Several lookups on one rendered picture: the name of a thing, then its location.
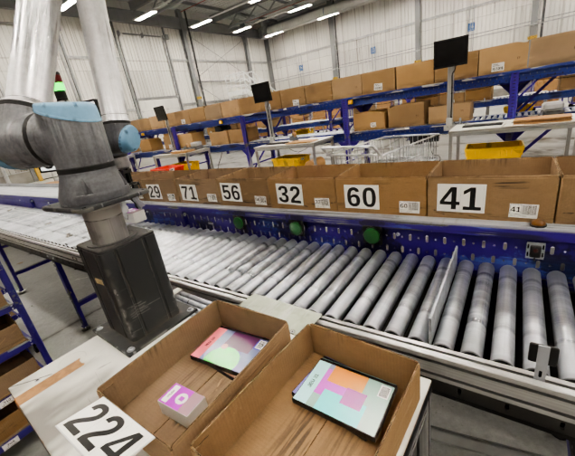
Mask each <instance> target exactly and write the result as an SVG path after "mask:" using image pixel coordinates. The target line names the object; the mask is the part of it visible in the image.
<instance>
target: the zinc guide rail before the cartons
mask: <svg viewBox="0 0 575 456"><path fill-rule="evenodd" d="M0 195H17V196H30V197H44V198H57V199H58V196H57V195H25V194H8V193H0ZM142 202H144V203H145V204H151V205H164V206H178V207H192V208H204V209H218V210H232V211H245V212H259V213H273V214H298V215H312V216H325V217H339V218H352V219H365V220H379V221H393V222H406V223H432V224H445V225H459V226H473V227H486V228H499V229H513V230H526V231H540V232H554V233H575V225H574V224H557V223H547V227H545V228H534V227H531V226H530V223H527V222H510V221H494V220H477V219H461V218H445V217H428V216H412V215H396V214H365V213H348V212H332V211H316V210H299V209H283V208H267V207H250V206H234V205H218V204H187V203H170V202H154V201H142Z"/></svg>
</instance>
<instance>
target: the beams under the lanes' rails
mask: <svg viewBox="0 0 575 456"><path fill-rule="evenodd" d="M0 242H3V243H6V244H9V245H11V246H14V247H16V248H19V249H22V250H25V251H28V252H32V253H35V254H38V255H41V256H43V257H46V258H48V259H51V260H54V261H58V262H61V263H64V264H67V265H70V266H72V267H75V268H78V269H81V270H84V271H86V269H85V267H84V266H83V265H80V264H78V263H74V262H71V261H66V260H64V259H61V258H58V257H55V256H52V255H50V254H47V253H43V252H38V251H36V250H33V249H30V248H27V247H24V246H22V245H19V244H15V243H12V242H8V241H5V240H2V239H0ZM416 270H417V269H414V270H413V272H412V274H411V275H410V277H409V279H412V278H413V276H414V274H415V272H416ZM434 275H435V271H433V272H431V274H430V276H429V280H428V282H432V279H433V277H434ZM475 283H476V278H475V277H471V281H470V284H469V289H472V290H473V289H474V287H475ZM497 289H498V280H494V281H493V288H492V292H493V293H497ZM542 296H543V301H549V293H548V288H542ZM516 297H523V284H518V283H517V284H516ZM570 299H571V303H572V306H575V292H574V291H570ZM549 302H550V301H549ZM420 376H421V377H424V378H427V379H429V380H431V381H432V389H433V390H436V391H439V392H441V393H444V394H449V395H451V396H454V397H456V398H459V399H462V400H465V401H468V402H470V403H473V404H478V405H481V406H484V407H486V408H489V409H491V410H494V411H497V412H499V413H504V414H507V415H510V416H513V417H515V418H518V419H521V420H524V421H526V422H529V423H533V424H536V425H539V426H541V427H544V428H547V429H550V430H553V431H555V432H560V433H563V434H566V435H569V436H571V437H573V438H575V424H573V423H567V422H564V421H562V420H559V419H556V418H553V417H550V416H548V415H545V414H541V413H536V412H534V411H531V410H528V409H525V408H522V407H520V406H517V405H514V404H509V403H506V402H503V401H500V400H497V399H494V398H492V397H489V396H486V395H482V394H478V393H475V392H472V391H469V390H467V389H464V388H461V387H458V386H455V385H450V384H447V383H444V382H441V381H439V380H436V379H433V378H430V377H427V376H424V375H420Z"/></svg>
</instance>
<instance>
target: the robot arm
mask: <svg viewBox="0 0 575 456"><path fill-rule="evenodd" d="M75 1H76V5H77V9H78V13H79V18H80V25H81V29H82V33H83V37H84V42H85V45H86V49H87V54H88V57H89V62H90V69H91V73H92V78H93V81H94V86H95V90H96V93H97V98H98V102H99V109H100V114H101V116H100V114H99V111H98V109H97V106H96V105H95V104H94V103H92V102H87V101H69V102H53V94H54V84H55V74H56V64H57V54H58V44H59V34H60V24H61V5H62V0H16V4H15V12H14V27H13V34H12V42H11V51H10V58H9V66H8V73H7V82H6V89H5V97H4V98H2V99H0V167H3V168H7V169H18V170H26V169H31V168H38V167H47V166H54V167H55V170H56V172H57V175H58V177H59V188H58V201H59V203H60V206H62V207H73V206H82V205H87V204H96V203H100V202H104V201H108V200H111V199H115V198H118V197H120V196H123V195H126V194H128V193H130V192H131V189H130V188H138V185H139V187H140V188H141V186H140V184H139V182H133V179H132V176H131V174H130V172H132V171H131V168H129V167H128V166H131V164H130V161H129V157H128V155H127V153H129V152H134V151H136V150H138V148H139V146H140V135H139V133H138V130H137V129H136V128H135V127H134V126H132V125H131V122H130V119H129V116H128V112H127V104H126V99H125V95H124V91H123V86H122V81H121V77H120V72H119V67H118V60H117V55H116V51H115V46H114V42H113V37H112V33H111V29H110V24H109V19H108V11H107V7H106V3H105V0H75Z"/></svg>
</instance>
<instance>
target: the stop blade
mask: <svg viewBox="0 0 575 456"><path fill-rule="evenodd" d="M456 269H457V246H456V248H455V250H454V253H453V255H452V258H451V261H450V263H449V265H448V269H447V272H446V275H445V277H444V280H443V282H442V284H441V287H440V290H439V292H438V296H437V298H436V301H435V304H434V306H433V309H432V311H431V314H430V316H429V344H430V345H431V344H432V341H433V338H434V336H435V333H436V330H437V327H438V323H439V320H440V317H441V314H442V311H443V308H444V306H445V303H446V300H447V297H448V292H449V289H450V286H451V283H452V280H453V278H454V275H455V272H456Z"/></svg>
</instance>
